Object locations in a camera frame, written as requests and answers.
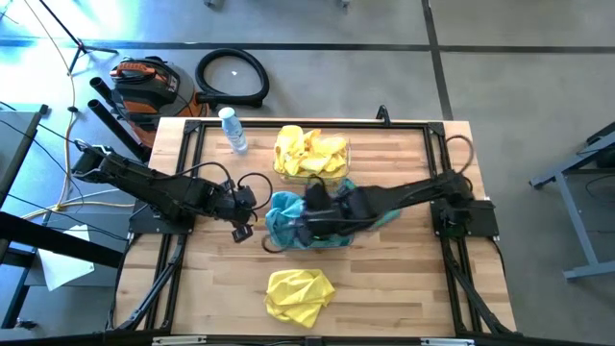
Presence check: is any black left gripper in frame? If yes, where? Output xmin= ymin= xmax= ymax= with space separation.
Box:
xmin=225 ymin=184 xmax=258 ymax=245

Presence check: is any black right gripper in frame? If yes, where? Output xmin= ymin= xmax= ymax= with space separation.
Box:
xmin=296 ymin=182 xmax=372 ymax=248

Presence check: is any clear plastic basket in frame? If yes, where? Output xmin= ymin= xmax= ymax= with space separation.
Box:
xmin=271 ymin=125 xmax=353 ymax=187
xmin=260 ymin=188 xmax=357 ymax=255

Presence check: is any clear plastic water bottle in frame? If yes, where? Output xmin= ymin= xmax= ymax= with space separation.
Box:
xmin=217 ymin=106 xmax=250 ymax=156

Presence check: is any black vacuum wand tube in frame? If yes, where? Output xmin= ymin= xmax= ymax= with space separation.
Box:
xmin=88 ymin=75 xmax=129 ymax=114
xmin=86 ymin=98 xmax=153 ymax=161

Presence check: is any orange black shop vacuum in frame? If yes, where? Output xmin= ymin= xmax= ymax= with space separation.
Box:
xmin=109 ymin=55 xmax=211 ymax=149

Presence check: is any white paper sheet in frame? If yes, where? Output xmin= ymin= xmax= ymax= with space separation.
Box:
xmin=37 ymin=224 xmax=96 ymax=292

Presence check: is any grey side table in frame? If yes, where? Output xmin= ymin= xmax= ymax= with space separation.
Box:
xmin=0 ymin=103 xmax=50 ymax=193

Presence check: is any grey metal cart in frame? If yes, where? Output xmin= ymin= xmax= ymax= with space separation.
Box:
xmin=528 ymin=120 xmax=615 ymax=282

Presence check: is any black tripod stand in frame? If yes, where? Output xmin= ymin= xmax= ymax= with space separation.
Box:
xmin=37 ymin=0 xmax=120 ymax=74

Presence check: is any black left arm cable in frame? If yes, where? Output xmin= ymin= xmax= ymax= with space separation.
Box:
xmin=167 ymin=161 xmax=275 ymax=213

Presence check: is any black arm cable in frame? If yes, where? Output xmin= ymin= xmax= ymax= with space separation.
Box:
xmin=167 ymin=161 xmax=275 ymax=213
xmin=444 ymin=134 xmax=476 ymax=177

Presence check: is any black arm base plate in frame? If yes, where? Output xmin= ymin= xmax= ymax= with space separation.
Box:
xmin=128 ymin=199 xmax=194 ymax=235
xmin=430 ymin=199 xmax=501 ymax=239

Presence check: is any black aluminium table frame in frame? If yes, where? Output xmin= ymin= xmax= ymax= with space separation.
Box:
xmin=106 ymin=118 xmax=518 ymax=343

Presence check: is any silver frame bracket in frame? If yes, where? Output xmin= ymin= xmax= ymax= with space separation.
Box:
xmin=421 ymin=337 xmax=476 ymax=346
xmin=152 ymin=335 xmax=208 ymax=346

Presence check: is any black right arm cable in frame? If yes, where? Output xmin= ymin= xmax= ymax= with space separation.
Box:
xmin=444 ymin=134 xmax=476 ymax=177

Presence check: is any black vacuum hose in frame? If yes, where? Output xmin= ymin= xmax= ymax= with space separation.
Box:
xmin=194 ymin=46 xmax=271 ymax=110

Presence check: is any black desk frame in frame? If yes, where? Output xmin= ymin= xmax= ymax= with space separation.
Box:
xmin=0 ymin=210 xmax=125 ymax=333

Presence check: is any yellow floor cable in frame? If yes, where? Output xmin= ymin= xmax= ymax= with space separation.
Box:
xmin=21 ymin=0 xmax=136 ymax=220

